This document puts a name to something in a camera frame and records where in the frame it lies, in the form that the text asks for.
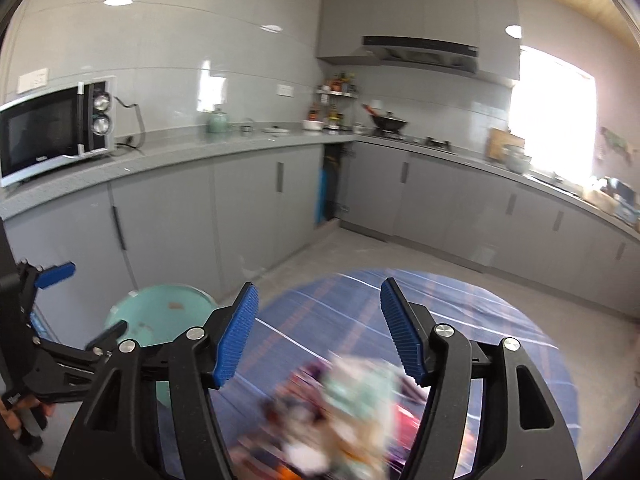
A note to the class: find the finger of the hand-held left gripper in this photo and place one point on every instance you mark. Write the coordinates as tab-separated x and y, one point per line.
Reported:
55	276
70	370

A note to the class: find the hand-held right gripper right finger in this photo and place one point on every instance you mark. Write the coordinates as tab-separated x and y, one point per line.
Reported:
402	335

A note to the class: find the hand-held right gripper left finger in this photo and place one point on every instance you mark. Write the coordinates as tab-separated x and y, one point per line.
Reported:
235	340

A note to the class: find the teal enamel basin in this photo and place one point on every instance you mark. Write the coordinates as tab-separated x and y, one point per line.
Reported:
160	315

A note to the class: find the pile of mixed wrappers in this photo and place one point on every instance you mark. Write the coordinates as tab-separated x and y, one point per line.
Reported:
345	410

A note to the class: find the person's left hand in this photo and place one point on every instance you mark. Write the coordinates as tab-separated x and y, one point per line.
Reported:
7	415

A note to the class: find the blue plaid tablecloth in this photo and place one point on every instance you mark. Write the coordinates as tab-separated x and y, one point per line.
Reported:
325	310

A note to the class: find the grey lower kitchen cabinets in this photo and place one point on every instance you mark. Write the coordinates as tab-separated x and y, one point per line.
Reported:
240	210

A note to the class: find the grey kitchen cabinets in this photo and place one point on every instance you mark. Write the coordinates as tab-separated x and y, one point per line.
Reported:
240	210
400	5

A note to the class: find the silver black microwave oven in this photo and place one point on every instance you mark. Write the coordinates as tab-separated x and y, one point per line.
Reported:
40	130

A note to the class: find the grey speckled kitchen countertop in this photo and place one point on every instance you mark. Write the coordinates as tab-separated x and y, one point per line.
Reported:
175	152

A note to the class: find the gas stove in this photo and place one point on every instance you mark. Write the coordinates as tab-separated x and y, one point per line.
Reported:
425	141

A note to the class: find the small steel cup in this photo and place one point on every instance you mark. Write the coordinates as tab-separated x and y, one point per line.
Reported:
246	129

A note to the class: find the black wok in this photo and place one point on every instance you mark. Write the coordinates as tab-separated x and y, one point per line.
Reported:
390	121

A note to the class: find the flat white plate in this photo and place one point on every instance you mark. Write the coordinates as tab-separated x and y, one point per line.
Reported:
276	129

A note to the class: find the wooden cutting board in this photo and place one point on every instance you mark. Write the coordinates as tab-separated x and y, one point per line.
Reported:
497	142

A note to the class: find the white bowl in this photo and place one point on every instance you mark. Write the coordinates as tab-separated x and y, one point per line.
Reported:
313	125

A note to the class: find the steel spice rack with bottles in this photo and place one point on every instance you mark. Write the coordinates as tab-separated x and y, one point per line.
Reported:
336	92

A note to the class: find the containers beside sink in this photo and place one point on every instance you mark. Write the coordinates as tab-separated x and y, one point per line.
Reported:
612	195

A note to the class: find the bright window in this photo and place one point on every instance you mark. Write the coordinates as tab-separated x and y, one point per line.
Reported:
555	120

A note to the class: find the range hood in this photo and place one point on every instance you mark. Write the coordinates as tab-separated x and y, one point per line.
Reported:
420	50

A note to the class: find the grey upper kitchen cabinets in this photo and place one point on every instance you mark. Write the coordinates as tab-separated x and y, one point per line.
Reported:
400	5

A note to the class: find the white wall socket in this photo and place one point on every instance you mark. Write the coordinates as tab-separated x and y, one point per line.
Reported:
33	80

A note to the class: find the white wall switch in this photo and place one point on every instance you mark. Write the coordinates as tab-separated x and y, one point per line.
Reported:
284	91

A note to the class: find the green wall decoration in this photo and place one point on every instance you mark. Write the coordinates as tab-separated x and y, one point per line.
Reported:
617	142

